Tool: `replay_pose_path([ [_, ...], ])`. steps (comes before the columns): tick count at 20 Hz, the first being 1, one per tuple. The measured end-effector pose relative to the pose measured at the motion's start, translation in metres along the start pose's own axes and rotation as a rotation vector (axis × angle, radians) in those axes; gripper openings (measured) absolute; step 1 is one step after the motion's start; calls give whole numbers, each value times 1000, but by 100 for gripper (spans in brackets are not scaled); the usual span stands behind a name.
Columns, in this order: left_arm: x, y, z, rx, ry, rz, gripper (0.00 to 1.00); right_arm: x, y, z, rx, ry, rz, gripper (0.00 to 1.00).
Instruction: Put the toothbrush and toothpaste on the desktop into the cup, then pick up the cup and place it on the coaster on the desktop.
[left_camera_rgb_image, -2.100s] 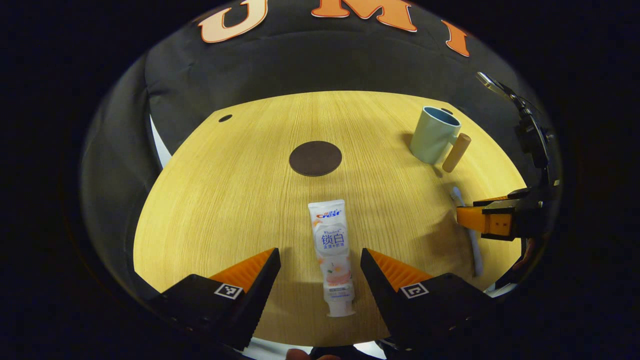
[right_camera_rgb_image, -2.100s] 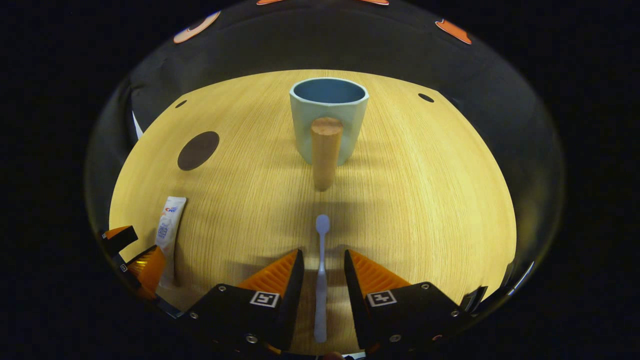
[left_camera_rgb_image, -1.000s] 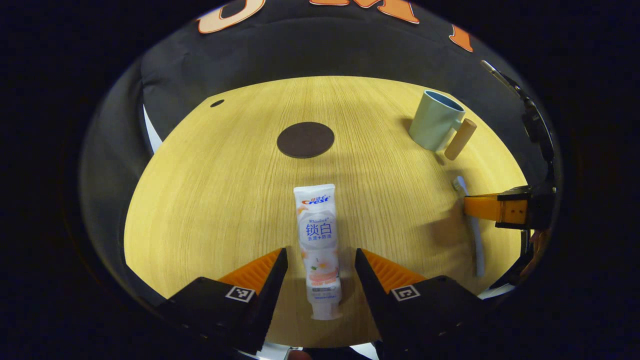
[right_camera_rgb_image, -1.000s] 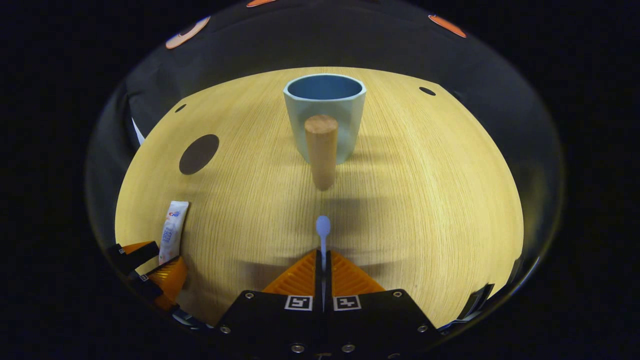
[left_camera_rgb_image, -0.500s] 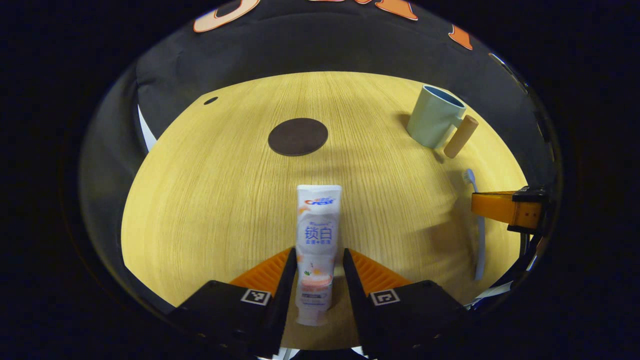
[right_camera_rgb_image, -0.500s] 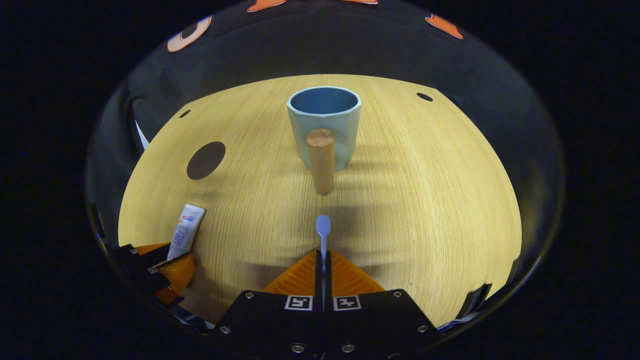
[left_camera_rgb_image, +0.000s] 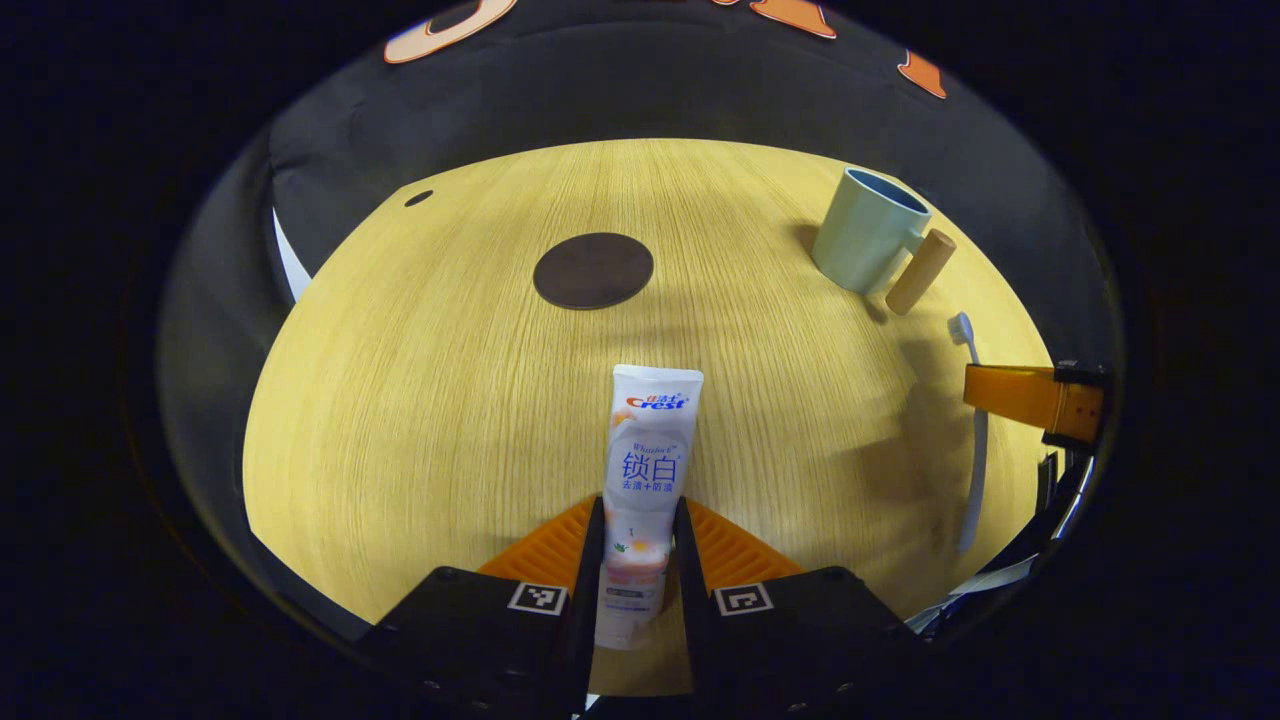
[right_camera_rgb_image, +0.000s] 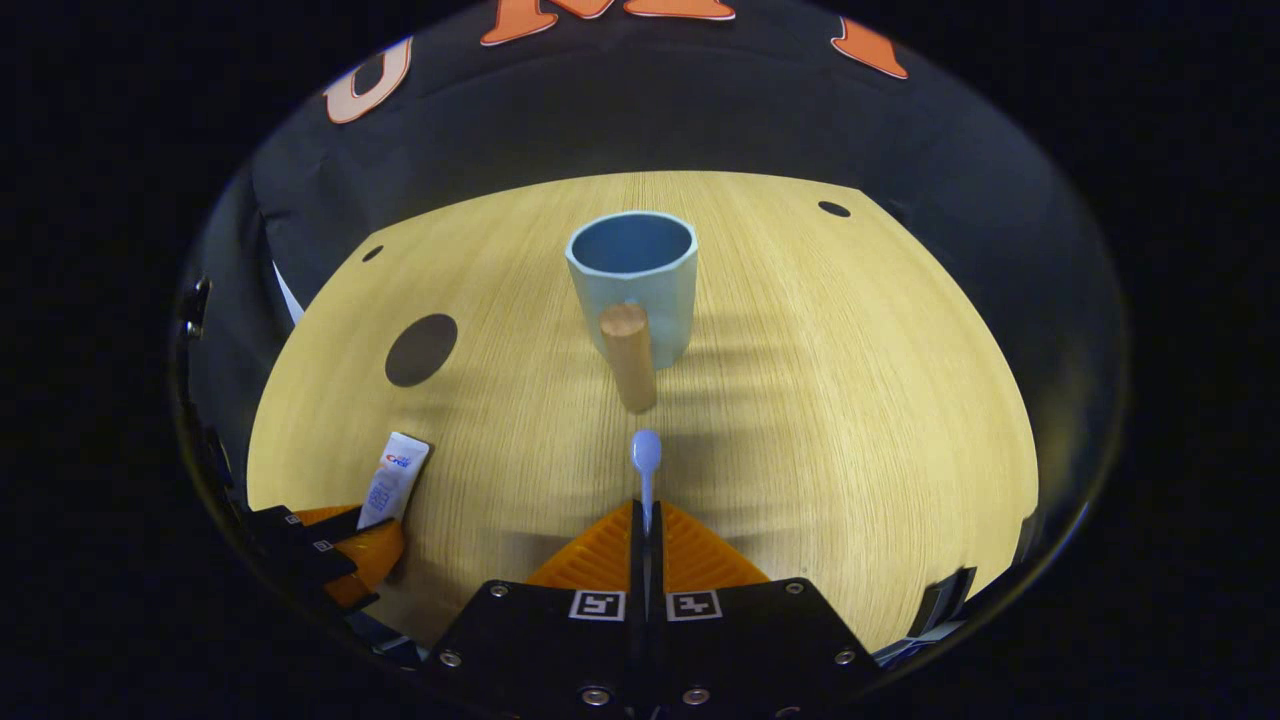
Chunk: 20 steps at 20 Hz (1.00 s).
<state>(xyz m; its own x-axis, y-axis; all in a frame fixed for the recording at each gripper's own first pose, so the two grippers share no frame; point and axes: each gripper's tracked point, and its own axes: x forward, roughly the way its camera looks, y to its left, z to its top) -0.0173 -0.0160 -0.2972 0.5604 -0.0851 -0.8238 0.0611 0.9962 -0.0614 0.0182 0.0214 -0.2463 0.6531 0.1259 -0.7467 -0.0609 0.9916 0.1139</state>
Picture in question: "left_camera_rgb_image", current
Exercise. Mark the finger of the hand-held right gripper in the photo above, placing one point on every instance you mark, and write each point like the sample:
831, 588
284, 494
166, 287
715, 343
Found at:
1020, 395

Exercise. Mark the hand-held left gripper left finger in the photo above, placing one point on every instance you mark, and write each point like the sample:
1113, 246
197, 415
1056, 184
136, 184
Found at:
590, 600

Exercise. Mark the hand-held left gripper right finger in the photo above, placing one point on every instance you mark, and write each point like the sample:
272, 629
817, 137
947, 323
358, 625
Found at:
688, 600

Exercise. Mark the white toothbrush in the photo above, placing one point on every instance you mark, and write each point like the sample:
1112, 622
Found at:
975, 480

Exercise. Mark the white toothpaste tube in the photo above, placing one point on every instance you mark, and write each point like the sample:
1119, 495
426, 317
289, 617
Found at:
650, 450

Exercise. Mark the pale green cup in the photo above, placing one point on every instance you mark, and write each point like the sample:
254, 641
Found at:
865, 240

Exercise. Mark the round brown coaster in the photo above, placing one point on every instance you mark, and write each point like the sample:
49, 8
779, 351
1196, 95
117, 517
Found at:
593, 270

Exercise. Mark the black backdrop cloth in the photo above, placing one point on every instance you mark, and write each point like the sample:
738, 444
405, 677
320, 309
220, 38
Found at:
650, 90

